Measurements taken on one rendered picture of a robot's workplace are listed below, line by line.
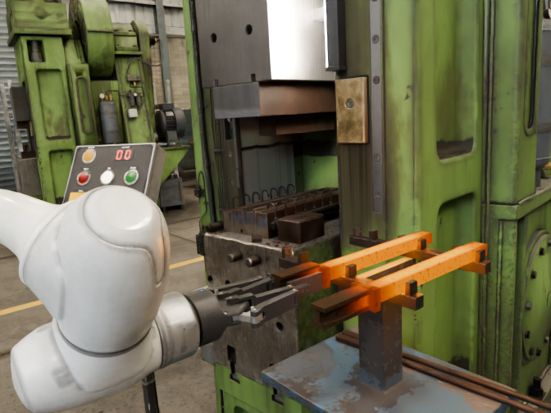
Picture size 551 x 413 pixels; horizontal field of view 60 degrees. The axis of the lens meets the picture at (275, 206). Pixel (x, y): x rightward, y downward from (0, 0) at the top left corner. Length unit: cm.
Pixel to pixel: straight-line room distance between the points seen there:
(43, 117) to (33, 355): 567
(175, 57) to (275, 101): 917
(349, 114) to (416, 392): 71
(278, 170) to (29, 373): 135
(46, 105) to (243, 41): 499
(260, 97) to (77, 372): 96
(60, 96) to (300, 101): 501
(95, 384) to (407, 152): 93
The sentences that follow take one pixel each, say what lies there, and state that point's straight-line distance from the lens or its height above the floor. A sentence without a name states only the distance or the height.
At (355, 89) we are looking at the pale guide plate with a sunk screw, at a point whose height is 132.
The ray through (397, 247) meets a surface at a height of 101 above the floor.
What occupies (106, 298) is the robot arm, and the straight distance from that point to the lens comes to 46.
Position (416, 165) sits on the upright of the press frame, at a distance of 124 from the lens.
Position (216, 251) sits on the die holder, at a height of 87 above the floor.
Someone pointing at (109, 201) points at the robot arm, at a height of 121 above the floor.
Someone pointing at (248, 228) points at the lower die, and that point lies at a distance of 145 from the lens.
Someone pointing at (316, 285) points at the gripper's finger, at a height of 100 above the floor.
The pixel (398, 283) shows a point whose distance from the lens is 75.
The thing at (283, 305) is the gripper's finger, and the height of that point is 100.
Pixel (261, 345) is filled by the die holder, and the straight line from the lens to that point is 147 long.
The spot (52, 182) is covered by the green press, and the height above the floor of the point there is 63.
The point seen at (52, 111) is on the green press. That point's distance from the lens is 626.
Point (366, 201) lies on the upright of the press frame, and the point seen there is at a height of 102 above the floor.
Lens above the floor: 128
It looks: 11 degrees down
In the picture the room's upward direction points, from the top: 3 degrees counter-clockwise
